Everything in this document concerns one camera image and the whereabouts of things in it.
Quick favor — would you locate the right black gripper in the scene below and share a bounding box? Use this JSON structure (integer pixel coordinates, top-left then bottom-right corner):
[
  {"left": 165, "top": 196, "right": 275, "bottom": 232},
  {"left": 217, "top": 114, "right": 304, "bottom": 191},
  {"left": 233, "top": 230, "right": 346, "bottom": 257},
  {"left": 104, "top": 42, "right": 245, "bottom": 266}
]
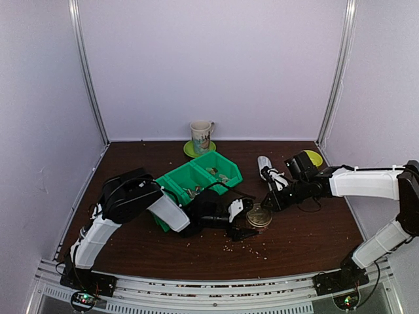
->
[{"left": 260, "top": 179, "right": 309, "bottom": 213}]

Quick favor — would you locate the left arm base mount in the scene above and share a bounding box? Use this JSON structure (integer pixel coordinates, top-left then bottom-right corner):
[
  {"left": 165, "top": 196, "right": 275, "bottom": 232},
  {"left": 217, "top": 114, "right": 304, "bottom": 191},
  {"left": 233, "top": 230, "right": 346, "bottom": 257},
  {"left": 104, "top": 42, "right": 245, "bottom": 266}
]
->
[{"left": 60, "top": 268, "right": 117, "bottom": 297}]

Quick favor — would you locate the front aluminium rail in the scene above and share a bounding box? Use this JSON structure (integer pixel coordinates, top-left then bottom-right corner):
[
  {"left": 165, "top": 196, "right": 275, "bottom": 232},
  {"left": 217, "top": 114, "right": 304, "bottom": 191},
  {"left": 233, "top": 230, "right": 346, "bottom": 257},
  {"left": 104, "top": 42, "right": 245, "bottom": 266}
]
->
[{"left": 27, "top": 258, "right": 399, "bottom": 314}]

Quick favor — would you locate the clear plastic round container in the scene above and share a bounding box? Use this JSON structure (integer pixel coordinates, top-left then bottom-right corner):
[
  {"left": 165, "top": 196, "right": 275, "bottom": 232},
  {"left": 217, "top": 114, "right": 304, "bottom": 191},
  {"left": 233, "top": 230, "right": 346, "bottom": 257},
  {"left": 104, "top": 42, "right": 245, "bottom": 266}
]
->
[{"left": 251, "top": 226, "right": 268, "bottom": 234}]

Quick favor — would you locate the green candy bin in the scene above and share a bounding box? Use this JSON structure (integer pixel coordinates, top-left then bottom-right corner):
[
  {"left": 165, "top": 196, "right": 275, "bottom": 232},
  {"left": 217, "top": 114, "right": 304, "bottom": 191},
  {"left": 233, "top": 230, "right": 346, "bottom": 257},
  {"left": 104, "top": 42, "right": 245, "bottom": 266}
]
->
[
  {"left": 156, "top": 163, "right": 213, "bottom": 205},
  {"left": 187, "top": 151, "right": 243, "bottom": 195},
  {"left": 153, "top": 213, "right": 171, "bottom": 232}
]

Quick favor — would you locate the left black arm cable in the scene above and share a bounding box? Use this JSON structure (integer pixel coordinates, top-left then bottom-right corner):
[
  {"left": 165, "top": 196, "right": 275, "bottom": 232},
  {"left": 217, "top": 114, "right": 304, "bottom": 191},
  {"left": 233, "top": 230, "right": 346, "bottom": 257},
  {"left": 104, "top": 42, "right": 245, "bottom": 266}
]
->
[{"left": 88, "top": 178, "right": 256, "bottom": 223}]

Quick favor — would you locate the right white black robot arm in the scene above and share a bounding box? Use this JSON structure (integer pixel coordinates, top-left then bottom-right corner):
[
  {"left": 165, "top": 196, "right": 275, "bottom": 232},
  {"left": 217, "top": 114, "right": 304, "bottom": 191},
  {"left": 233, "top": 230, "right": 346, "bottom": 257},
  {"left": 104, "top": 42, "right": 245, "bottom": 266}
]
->
[{"left": 257, "top": 151, "right": 418, "bottom": 289}]

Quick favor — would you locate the lime green bowl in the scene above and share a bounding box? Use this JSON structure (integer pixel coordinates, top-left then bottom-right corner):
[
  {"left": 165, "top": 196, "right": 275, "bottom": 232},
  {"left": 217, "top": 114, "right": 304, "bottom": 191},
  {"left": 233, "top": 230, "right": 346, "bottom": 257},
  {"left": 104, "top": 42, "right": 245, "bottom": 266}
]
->
[{"left": 304, "top": 150, "right": 323, "bottom": 168}]

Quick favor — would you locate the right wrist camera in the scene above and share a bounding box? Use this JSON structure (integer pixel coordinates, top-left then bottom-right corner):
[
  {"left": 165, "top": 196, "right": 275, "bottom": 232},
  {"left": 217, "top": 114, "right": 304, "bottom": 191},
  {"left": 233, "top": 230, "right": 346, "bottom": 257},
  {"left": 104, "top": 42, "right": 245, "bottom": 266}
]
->
[{"left": 260, "top": 166, "right": 289, "bottom": 191}]

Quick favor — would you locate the silver metal scoop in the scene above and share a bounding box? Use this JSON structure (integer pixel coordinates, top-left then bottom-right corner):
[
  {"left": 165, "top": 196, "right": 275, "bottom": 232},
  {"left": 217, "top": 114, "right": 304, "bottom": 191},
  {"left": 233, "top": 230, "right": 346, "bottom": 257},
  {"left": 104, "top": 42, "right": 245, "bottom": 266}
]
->
[{"left": 257, "top": 156, "right": 274, "bottom": 191}]

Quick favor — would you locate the right aluminium frame post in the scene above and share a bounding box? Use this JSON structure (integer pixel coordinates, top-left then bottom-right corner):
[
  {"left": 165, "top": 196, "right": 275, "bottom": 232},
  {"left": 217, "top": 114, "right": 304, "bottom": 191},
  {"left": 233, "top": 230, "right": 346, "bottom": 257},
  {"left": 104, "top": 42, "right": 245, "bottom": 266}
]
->
[{"left": 317, "top": 0, "right": 359, "bottom": 148}]

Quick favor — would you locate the green saucer plate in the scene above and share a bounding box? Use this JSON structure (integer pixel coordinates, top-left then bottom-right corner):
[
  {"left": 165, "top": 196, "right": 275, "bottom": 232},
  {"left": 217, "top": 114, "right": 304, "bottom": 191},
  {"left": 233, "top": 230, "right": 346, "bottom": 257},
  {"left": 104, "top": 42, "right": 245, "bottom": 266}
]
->
[{"left": 183, "top": 140, "right": 216, "bottom": 158}]

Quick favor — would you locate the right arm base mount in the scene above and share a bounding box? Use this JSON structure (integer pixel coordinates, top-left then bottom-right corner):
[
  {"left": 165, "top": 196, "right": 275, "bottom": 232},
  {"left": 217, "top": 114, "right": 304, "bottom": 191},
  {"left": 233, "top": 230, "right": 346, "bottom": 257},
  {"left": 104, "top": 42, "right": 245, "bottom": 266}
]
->
[{"left": 312, "top": 270, "right": 370, "bottom": 296}]

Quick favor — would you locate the patterned ceramic mug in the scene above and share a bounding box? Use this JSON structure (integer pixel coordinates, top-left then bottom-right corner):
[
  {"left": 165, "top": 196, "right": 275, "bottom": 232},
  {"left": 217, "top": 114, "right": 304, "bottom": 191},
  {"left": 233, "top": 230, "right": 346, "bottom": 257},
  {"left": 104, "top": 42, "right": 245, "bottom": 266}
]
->
[{"left": 190, "top": 120, "right": 215, "bottom": 155}]

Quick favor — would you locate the aluminium frame post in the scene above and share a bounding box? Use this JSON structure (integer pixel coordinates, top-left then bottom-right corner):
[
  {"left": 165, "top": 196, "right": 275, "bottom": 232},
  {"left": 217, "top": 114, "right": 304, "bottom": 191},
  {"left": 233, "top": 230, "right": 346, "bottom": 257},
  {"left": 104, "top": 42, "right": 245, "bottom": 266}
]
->
[
  {"left": 317, "top": 0, "right": 359, "bottom": 148},
  {"left": 68, "top": 0, "right": 110, "bottom": 146}
]

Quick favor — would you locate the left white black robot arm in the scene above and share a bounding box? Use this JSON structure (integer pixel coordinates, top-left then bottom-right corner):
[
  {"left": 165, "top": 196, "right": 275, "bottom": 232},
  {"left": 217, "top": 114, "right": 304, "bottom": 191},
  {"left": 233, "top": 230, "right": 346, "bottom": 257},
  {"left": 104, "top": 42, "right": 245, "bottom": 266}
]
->
[{"left": 62, "top": 167, "right": 255, "bottom": 290}]

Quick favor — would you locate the left aluminium frame post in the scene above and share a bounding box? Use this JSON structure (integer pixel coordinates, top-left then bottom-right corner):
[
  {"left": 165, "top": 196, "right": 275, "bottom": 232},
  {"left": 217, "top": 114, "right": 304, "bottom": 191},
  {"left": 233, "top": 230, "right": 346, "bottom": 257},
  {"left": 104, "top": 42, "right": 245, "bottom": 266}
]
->
[{"left": 68, "top": 0, "right": 110, "bottom": 146}]

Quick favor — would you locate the gold round lid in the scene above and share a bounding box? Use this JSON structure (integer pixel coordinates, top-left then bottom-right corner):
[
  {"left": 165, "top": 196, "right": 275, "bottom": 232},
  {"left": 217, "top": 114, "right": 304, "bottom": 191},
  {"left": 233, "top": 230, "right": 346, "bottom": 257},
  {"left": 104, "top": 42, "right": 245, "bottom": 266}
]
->
[{"left": 246, "top": 203, "right": 272, "bottom": 228}]

